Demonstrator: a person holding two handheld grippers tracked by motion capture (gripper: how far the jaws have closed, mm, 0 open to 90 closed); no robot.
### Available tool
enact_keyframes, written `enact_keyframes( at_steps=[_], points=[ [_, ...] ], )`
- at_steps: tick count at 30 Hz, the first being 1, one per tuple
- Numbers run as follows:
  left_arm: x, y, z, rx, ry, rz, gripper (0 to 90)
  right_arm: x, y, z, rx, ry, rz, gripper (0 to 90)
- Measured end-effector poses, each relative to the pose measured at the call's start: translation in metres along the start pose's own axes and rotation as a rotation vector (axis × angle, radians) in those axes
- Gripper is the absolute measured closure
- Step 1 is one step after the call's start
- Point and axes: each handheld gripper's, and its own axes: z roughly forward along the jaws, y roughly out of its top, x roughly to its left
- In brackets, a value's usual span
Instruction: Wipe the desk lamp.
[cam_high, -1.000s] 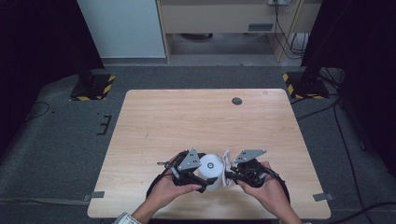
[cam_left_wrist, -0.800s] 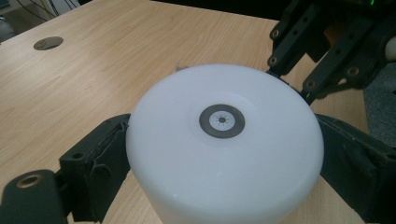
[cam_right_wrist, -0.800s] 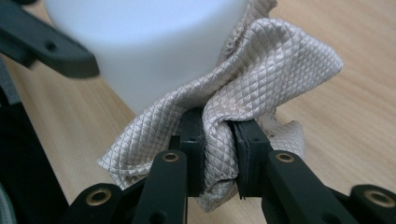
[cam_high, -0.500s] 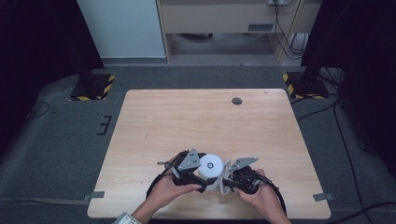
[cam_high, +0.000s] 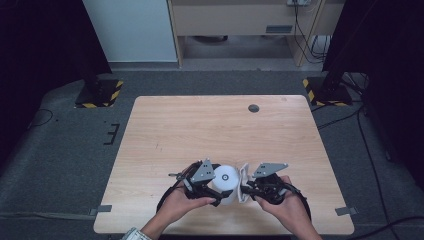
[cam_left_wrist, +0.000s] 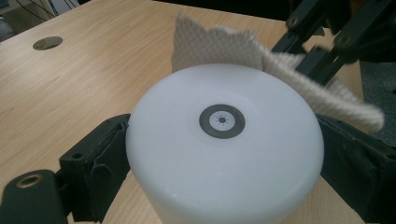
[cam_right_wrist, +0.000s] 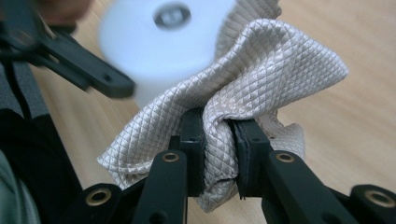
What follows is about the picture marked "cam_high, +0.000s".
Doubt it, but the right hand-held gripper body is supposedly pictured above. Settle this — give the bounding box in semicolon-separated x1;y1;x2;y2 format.
252;162;290;205

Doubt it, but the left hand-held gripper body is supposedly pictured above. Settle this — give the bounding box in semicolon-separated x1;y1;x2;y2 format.
168;158;216;200

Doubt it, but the white cloth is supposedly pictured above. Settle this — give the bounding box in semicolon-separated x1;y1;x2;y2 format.
237;162;252;204

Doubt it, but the person's right hand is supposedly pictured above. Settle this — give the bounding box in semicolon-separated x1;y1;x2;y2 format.
254;175;313;231

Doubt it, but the person's left hand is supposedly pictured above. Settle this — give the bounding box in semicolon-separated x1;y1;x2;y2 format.
159;188;216;228

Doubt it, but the grey tape strip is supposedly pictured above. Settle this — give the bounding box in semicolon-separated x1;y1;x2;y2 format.
334;206;358;217
89;204;113;216

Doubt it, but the striped black stand base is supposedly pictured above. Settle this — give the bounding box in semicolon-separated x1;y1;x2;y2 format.
74;79;124;109
302;76;354;108

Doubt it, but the light wooden desk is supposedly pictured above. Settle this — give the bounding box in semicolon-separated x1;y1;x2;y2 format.
166;0;346;68

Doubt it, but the white cabinet panel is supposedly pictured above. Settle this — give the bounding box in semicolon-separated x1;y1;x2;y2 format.
82;0;178;63

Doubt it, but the black curtain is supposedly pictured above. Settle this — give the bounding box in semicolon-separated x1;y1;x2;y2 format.
321;0;424;181
0;0;113;168

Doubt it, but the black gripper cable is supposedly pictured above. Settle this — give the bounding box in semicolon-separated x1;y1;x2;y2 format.
288;184;313;222
155;184;188;214

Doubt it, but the long black floor cable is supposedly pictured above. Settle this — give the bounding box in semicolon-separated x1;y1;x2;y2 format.
316;104;396;240

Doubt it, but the thick black floor cable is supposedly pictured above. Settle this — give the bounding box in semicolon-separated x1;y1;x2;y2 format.
346;215;424;240

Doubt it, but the black hanging cable bundle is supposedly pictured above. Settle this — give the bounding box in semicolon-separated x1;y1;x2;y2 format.
293;0;332;64

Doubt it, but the thin black floor cable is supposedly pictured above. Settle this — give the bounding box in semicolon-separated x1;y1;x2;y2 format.
28;108;54;130

